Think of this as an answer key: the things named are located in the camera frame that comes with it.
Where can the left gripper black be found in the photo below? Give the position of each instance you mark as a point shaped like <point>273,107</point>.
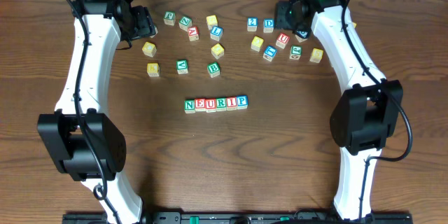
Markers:
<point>144,21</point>

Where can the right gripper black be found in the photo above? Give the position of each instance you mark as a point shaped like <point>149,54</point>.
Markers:
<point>292,17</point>

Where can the green N block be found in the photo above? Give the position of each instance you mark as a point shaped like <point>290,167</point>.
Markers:
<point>189,106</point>

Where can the red E block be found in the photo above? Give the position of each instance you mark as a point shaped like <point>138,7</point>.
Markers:
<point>200,104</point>

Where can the blue P block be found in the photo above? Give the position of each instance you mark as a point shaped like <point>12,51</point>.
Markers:
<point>242,102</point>

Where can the red u block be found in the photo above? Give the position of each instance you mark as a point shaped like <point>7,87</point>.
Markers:
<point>210,105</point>
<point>282,40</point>

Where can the red I block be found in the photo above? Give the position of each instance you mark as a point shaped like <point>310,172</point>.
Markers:
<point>231,103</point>

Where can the green R block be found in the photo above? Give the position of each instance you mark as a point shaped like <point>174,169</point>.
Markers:
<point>221,104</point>

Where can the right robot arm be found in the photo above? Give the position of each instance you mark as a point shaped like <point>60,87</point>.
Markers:
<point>367,111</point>

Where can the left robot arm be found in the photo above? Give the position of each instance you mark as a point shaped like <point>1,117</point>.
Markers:
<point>79,136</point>

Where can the green L block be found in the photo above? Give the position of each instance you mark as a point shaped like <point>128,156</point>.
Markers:
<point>155,32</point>

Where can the blue 5 block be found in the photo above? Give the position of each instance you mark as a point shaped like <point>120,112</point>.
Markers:
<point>302,36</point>

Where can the blue D block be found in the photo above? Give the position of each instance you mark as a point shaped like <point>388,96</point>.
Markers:
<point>268,25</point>

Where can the green J block far left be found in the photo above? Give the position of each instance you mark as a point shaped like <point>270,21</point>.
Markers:
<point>169,18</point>

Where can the green j block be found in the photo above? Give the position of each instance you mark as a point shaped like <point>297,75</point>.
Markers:
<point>169,18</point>
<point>295,52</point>

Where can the green J block right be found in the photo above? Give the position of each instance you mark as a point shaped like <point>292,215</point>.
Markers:
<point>295,52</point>

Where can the green Z block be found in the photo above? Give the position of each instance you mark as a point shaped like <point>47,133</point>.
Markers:
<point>185,23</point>

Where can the blue 2 block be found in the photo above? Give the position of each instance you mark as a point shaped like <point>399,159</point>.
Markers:
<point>252,24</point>

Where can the blue T block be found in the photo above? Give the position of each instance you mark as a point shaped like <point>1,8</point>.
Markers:
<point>269,53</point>

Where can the yellow K block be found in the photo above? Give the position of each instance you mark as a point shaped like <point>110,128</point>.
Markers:
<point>153,69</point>

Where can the yellow S block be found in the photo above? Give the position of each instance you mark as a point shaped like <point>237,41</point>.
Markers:
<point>316,55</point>

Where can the red A block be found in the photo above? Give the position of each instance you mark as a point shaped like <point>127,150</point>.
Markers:
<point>193,33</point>

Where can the green V block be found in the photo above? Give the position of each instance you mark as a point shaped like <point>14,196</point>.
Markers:
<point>182,66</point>

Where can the yellow block top middle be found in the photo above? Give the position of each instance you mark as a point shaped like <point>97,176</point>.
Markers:
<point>211,21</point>

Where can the blue L block left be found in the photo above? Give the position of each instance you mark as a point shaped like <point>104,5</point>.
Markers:
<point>216,33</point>

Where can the yellow block centre left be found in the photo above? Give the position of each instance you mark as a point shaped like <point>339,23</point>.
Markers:
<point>217,51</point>

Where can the green B block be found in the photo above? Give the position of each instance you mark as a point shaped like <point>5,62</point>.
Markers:
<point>213,69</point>

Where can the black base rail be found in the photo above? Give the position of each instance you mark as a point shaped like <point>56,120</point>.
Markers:
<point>282,218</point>

